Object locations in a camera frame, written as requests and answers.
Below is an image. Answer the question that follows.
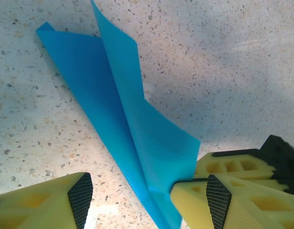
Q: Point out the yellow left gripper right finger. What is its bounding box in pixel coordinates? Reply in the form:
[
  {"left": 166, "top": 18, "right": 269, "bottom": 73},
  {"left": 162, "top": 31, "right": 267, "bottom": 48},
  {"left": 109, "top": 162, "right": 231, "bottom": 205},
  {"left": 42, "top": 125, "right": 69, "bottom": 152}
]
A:
[{"left": 170, "top": 174, "right": 294, "bottom": 229}]

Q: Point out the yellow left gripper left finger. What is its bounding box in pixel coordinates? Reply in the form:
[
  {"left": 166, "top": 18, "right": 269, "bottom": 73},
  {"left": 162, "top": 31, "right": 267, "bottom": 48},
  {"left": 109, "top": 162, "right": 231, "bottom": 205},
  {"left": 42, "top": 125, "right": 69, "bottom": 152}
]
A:
[{"left": 0, "top": 172, "right": 94, "bottom": 229}]

